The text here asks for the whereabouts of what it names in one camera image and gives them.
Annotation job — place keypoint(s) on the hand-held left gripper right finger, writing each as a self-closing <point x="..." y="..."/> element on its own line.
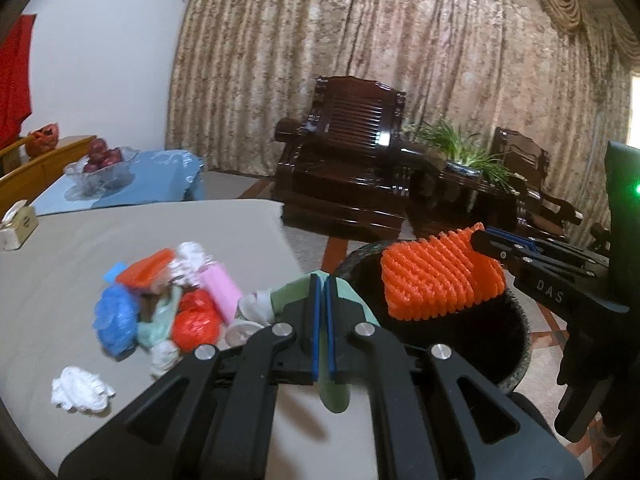
<point x="330" y="325"/>

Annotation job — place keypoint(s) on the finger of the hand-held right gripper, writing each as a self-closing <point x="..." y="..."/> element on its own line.
<point x="565" y="252"/>
<point x="540" y="280"/>

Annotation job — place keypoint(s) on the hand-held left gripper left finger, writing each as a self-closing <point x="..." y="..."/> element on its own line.
<point x="314" y="320"/>

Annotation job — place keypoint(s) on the light green plastic wrapper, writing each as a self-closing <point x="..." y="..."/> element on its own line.
<point x="335" y="395"/>

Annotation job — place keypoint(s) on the trash bin with black bag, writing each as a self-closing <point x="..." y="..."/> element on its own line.
<point x="500" y="350"/>

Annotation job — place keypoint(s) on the orange foam fruit net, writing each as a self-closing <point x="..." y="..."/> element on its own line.
<point x="435" y="275"/>

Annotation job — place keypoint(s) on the large white tissue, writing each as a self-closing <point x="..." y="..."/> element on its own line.
<point x="80" y="390"/>

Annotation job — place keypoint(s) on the white round plastic lid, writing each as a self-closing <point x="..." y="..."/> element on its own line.
<point x="252" y="305"/>
<point x="242" y="334"/>

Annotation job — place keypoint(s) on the pink plastic packet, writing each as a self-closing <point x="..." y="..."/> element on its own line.
<point x="220" y="292"/>

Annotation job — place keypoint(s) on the dark wooden armchair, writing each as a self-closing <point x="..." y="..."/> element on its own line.
<point x="525" y="160"/>
<point x="350" y="160"/>

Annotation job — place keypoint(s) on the red crumpled plastic bag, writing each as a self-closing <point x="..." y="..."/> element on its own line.
<point x="195" y="320"/>

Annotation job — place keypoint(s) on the dark wooden side table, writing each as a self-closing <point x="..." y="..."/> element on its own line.
<point x="450" y="195"/>

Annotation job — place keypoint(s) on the mint green plastic bag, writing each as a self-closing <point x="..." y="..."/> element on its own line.
<point x="157" y="317"/>

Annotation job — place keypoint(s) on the green potted plant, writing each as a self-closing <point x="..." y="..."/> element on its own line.
<point x="450" y="137"/>

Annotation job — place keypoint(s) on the orange plastic wrapper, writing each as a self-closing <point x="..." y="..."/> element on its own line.
<point x="145" y="270"/>

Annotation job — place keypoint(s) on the grey tablecloth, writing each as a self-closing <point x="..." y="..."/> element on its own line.
<point x="150" y="230"/>

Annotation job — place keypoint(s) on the blue plastic bag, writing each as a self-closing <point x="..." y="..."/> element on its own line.
<point x="116" y="320"/>

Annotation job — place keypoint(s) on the small blue wrapper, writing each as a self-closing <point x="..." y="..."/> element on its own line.
<point x="114" y="271"/>

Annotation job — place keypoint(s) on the blue tablecloth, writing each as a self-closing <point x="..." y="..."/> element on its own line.
<point x="160" y="175"/>

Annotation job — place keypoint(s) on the glass fruit bowl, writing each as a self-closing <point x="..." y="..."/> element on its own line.
<point x="102" y="177"/>

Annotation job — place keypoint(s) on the red apple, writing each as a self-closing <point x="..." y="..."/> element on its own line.
<point x="97" y="147"/>
<point x="113" y="156"/>
<point x="92" y="165"/>

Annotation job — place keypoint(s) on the beige patterned curtain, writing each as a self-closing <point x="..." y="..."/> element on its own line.
<point x="400" y="25"/>

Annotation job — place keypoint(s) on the wooden cabinet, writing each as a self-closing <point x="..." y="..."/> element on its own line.
<point x="55" y="160"/>

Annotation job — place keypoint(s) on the beige tissue box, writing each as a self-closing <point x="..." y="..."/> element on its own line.
<point x="22" y="227"/>

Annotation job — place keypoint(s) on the red cloth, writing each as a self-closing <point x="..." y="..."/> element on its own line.
<point x="15" y="80"/>

